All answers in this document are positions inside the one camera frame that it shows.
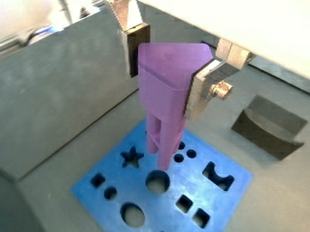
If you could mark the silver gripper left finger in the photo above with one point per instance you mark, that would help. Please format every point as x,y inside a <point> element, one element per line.
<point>134,31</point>

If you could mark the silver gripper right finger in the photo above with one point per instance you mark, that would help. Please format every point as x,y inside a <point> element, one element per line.
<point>209,79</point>

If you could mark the purple three prong peg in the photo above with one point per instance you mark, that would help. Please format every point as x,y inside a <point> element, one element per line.
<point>166,65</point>

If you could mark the dark grey curved block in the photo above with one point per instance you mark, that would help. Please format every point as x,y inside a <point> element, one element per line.
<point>270,127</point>

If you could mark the large grey box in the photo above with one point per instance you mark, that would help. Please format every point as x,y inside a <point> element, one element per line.
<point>59,84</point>

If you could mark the blue shape sorter board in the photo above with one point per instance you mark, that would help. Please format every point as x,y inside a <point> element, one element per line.
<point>133,197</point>

